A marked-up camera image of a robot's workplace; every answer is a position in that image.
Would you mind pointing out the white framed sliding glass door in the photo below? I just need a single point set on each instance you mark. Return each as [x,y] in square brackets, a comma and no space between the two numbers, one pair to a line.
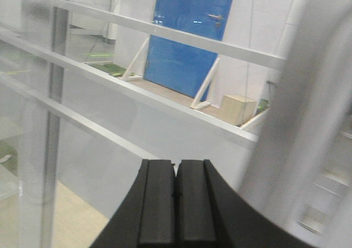
[76,109]

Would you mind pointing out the light wooden platform board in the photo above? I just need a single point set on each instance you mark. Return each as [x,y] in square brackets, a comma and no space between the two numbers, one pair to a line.
[76,223]

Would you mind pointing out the blue door with window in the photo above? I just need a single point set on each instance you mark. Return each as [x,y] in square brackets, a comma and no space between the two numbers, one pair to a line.
[181,63]

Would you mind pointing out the white triangular support bracket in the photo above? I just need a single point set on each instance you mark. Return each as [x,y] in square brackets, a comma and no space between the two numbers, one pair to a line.
[197,104]

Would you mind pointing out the light wooden block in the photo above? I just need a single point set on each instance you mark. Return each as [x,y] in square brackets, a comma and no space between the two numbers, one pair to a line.
[236,109]

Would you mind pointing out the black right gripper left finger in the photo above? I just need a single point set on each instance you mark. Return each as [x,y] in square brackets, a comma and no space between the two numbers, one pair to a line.
[146,217]

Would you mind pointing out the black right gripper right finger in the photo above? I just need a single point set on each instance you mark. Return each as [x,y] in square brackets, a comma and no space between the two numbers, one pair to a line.
[211,214]

